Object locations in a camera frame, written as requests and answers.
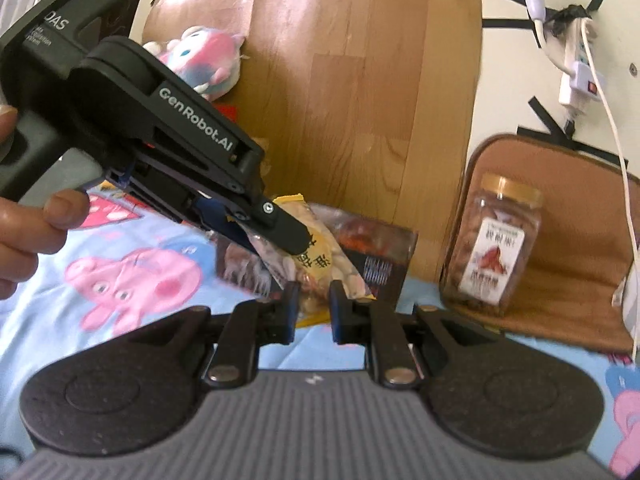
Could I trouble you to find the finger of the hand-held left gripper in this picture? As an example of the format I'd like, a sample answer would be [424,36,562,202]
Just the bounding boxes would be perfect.
[192,197,261,256]
[227,192,315,257]

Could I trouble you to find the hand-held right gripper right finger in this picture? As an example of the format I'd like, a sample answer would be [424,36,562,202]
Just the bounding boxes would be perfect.
[327,280,501,391]

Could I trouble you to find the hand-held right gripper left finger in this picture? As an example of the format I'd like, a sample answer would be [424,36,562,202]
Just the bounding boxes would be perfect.
[132,280,303,391]

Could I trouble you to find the clear nut packet yellow edge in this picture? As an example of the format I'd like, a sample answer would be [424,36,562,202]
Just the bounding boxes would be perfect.
[240,192,378,331]

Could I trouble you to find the person's left hand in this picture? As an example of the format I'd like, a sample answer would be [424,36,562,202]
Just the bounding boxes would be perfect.
[0,107,92,301]

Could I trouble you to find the black snack box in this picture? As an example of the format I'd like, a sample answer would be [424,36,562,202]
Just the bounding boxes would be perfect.
[215,215,420,311]

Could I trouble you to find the pink white plush toy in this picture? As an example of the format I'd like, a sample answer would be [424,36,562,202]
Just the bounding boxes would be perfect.
[142,25,247,103]

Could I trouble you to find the wooden board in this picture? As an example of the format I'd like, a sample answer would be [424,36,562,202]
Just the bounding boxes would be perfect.
[142,0,485,286]

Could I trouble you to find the clear jar gold lid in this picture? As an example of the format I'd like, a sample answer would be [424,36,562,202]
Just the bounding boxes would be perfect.
[440,172,545,317]

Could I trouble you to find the printed blanket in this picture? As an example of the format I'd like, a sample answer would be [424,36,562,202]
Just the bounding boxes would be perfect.
[0,182,640,478]

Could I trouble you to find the white power strip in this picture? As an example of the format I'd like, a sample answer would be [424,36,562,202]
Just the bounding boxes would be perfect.
[557,15,608,116]

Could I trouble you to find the white cable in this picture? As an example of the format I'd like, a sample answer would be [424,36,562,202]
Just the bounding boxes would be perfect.
[582,22,640,363]

